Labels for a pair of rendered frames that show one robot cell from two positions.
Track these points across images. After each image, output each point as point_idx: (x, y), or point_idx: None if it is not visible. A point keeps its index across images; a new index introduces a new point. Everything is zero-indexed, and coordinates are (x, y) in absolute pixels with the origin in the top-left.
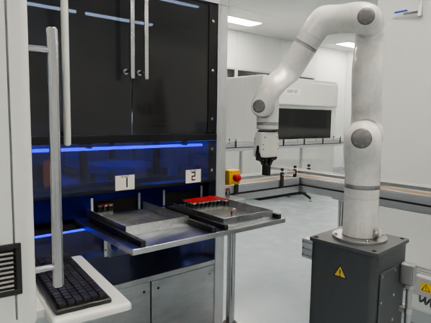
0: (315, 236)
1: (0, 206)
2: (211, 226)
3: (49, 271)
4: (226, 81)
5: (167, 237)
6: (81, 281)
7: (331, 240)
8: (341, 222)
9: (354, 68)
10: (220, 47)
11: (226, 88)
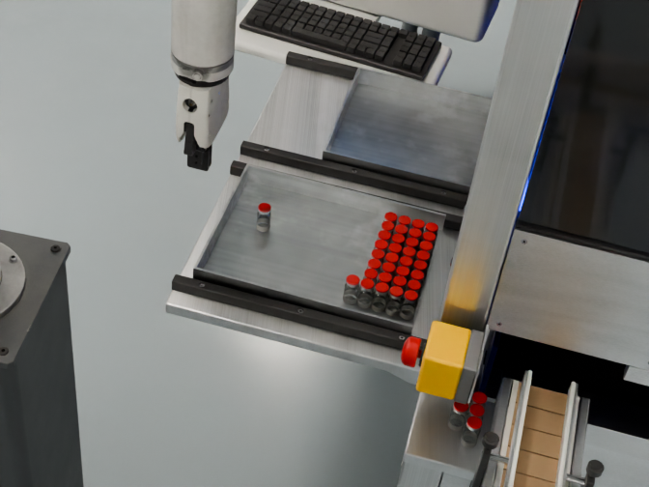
0: (56, 246)
1: None
2: (250, 143)
3: (367, 26)
4: (505, 45)
5: (296, 103)
6: (301, 24)
7: (16, 243)
8: None
9: None
10: None
11: (499, 72)
